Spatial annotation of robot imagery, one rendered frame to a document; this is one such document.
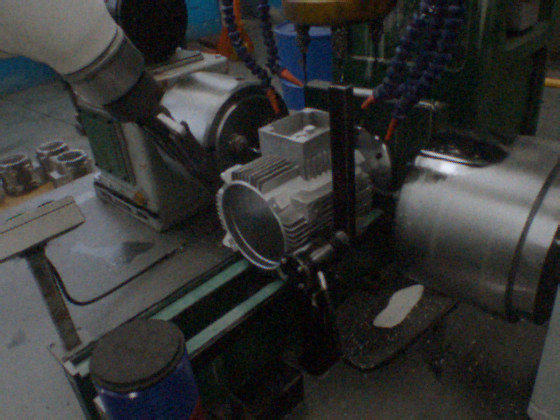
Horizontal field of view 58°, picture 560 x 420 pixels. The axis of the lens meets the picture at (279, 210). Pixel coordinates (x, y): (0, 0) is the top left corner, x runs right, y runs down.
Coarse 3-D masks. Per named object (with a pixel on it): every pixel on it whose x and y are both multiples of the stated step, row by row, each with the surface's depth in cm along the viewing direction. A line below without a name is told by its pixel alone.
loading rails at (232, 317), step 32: (384, 224) 97; (352, 256) 92; (384, 256) 101; (192, 288) 84; (224, 288) 85; (256, 288) 91; (288, 288) 81; (352, 288) 96; (128, 320) 77; (192, 320) 82; (224, 320) 77; (256, 320) 77; (288, 320) 84; (192, 352) 70; (224, 352) 74; (256, 352) 80; (224, 384) 77; (96, 416) 74
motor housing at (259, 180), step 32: (256, 160) 82; (288, 160) 79; (224, 192) 83; (256, 192) 90; (288, 192) 77; (320, 192) 78; (224, 224) 87; (256, 224) 90; (288, 224) 74; (320, 224) 78; (256, 256) 86
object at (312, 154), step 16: (304, 112) 87; (320, 112) 87; (272, 128) 82; (288, 128) 87; (304, 128) 83; (320, 128) 88; (272, 144) 81; (288, 144) 78; (304, 144) 76; (320, 144) 79; (304, 160) 77; (320, 160) 80; (304, 176) 79
